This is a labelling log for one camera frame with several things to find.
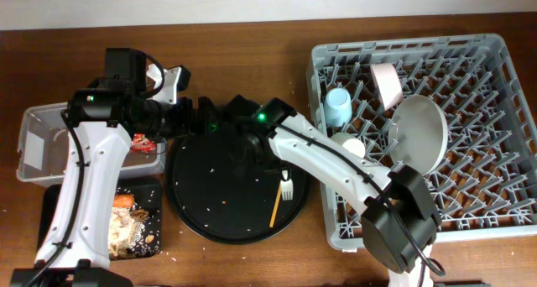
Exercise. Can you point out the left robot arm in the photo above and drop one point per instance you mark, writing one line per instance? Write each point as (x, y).
(136, 94)

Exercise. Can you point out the clear plastic bin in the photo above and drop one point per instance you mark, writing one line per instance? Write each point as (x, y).
(43, 146)

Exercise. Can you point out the white plastic fork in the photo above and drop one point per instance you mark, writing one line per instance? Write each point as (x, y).
(286, 185)

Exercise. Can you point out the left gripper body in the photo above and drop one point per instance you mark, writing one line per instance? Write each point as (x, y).
(185, 124)

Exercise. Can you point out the cream plastic cup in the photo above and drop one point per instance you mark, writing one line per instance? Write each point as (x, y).
(350, 143)

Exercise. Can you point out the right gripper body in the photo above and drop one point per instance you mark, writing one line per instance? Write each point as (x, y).
(264, 162)

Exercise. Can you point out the blue plastic cup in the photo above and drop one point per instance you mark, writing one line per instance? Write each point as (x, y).
(337, 107)

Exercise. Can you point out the pink bowl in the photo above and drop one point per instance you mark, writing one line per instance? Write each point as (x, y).
(386, 80)

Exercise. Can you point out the light grey plate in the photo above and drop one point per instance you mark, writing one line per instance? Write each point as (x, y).
(418, 135)

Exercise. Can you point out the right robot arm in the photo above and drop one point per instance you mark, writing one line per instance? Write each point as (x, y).
(398, 215)

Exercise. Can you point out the wooden chopstick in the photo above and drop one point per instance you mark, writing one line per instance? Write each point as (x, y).
(276, 206)

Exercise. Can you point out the black rectangular tray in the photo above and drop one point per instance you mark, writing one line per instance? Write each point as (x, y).
(147, 194)

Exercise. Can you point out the red snack wrapper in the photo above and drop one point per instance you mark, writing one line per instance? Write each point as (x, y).
(141, 144)

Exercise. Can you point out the food scraps pile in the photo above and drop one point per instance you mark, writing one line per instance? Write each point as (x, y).
(126, 228)

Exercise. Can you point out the grey dishwasher rack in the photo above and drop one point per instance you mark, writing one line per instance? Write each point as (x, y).
(485, 185)

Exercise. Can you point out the orange carrot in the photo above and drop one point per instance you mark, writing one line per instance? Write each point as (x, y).
(123, 201)

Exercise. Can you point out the round black serving tray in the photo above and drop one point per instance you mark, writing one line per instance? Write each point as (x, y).
(225, 201)

